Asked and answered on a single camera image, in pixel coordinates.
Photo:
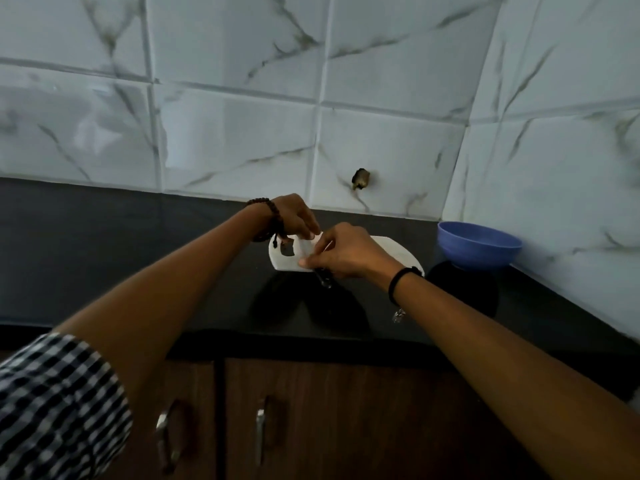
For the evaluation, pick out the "person's right forearm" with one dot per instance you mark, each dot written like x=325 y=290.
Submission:
x=530 y=384

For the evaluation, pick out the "person's left forearm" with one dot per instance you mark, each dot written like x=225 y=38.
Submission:
x=165 y=294

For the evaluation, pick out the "steel kitchen knife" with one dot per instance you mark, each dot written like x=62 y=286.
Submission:
x=306 y=247

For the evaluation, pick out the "blue plastic bowl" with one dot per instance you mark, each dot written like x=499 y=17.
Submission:
x=477 y=247

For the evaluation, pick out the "white cutting board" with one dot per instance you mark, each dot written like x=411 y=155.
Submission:
x=400 y=249

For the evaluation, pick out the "person's left hand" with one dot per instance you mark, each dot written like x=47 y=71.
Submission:
x=297 y=214

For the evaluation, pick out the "black wristband with charm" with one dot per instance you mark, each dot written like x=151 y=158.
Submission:
x=397 y=282

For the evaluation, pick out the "brown wall pipe stub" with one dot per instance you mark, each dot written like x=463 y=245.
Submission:
x=360 y=178

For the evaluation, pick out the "person's right hand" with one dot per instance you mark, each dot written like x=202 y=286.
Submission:
x=350 y=254

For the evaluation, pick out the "black white checkered shirt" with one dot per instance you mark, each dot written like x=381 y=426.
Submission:
x=55 y=409

